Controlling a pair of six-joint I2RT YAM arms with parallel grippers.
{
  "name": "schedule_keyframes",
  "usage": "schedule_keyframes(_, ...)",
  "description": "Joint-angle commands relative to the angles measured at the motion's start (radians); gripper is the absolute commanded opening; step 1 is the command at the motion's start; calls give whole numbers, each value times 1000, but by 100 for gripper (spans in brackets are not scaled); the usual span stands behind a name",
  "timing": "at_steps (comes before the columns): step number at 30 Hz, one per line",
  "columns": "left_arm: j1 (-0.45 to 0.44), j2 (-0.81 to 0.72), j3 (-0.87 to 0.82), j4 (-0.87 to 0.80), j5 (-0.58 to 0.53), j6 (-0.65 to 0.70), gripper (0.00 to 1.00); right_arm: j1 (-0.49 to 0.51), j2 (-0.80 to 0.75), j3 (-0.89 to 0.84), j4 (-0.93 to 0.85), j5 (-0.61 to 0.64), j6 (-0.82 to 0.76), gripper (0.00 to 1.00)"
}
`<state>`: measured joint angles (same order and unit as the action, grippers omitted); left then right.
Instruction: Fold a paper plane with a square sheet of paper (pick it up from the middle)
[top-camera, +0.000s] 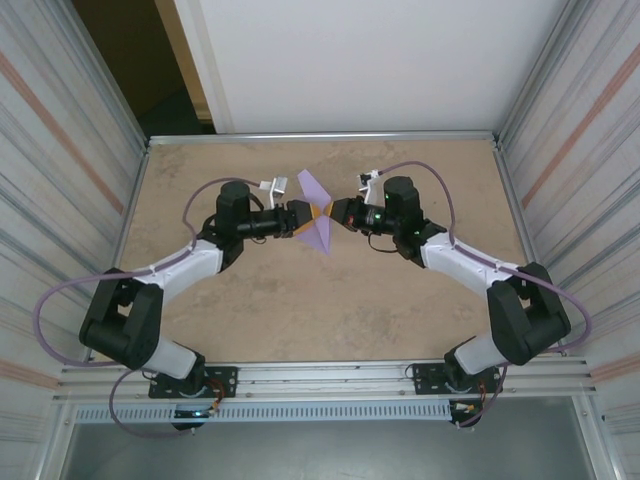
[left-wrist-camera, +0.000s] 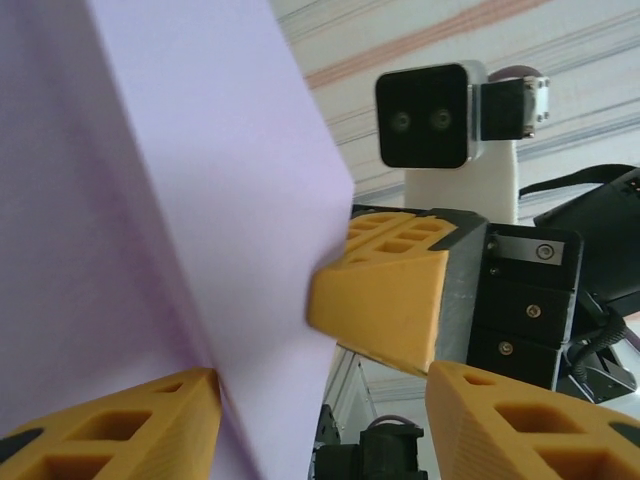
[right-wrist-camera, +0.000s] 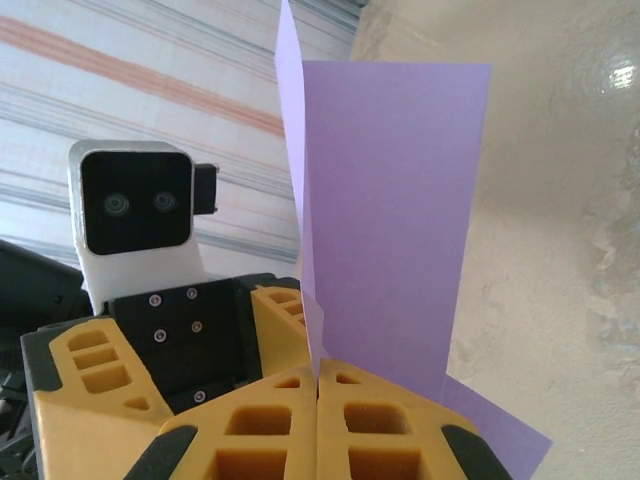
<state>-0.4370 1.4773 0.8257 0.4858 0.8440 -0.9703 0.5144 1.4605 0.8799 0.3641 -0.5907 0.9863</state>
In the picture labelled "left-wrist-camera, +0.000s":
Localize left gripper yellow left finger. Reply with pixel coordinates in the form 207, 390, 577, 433
0, 367, 222, 480

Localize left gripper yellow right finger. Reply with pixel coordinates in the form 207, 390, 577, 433
427, 362, 640, 480

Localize purple cloth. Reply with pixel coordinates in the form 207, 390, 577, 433
0, 0, 356, 480

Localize translucent corrugated side panel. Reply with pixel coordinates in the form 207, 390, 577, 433
277, 0, 640, 211

